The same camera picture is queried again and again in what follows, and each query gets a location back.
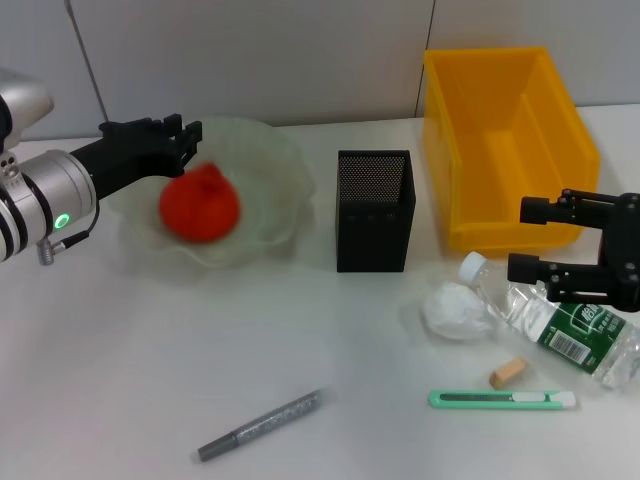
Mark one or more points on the translucent green fruit plate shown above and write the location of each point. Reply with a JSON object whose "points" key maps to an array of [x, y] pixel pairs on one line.
{"points": [[270, 165]]}

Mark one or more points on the small tan cork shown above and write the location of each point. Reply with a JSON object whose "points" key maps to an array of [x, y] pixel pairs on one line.
{"points": [[507, 372]]}

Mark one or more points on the white paper ball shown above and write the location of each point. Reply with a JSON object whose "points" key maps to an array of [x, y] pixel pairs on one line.
{"points": [[455, 310]]}

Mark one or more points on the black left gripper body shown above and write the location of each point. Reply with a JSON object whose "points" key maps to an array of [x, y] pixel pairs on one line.
{"points": [[125, 150]]}

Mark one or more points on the silver glitter pen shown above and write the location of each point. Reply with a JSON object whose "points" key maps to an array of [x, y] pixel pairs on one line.
{"points": [[265, 420]]}

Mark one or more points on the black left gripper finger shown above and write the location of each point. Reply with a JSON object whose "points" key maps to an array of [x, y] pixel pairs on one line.
{"points": [[184, 160], [182, 127]]}

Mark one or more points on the black mesh pen holder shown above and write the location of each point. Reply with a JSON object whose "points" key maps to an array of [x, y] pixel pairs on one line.
{"points": [[375, 235]]}

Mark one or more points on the red-orange fruit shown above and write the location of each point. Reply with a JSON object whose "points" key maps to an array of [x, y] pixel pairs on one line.
{"points": [[200, 210]]}

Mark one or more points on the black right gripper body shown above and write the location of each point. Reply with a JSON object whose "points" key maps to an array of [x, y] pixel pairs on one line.
{"points": [[627, 250]]}

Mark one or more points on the mint green utility knife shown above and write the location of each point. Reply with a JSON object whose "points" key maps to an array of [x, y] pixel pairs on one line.
{"points": [[475, 400]]}

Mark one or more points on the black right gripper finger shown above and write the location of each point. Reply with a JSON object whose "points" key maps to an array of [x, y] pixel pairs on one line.
{"points": [[565, 280], [560, 207]]}

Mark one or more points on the clear green-label water bottle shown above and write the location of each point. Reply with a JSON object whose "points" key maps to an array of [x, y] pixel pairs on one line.
{"points": [[575, 330]]}

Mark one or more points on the yellow plastic bin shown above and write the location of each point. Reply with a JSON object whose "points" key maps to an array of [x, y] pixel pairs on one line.
{"points": [[500, 100]]}

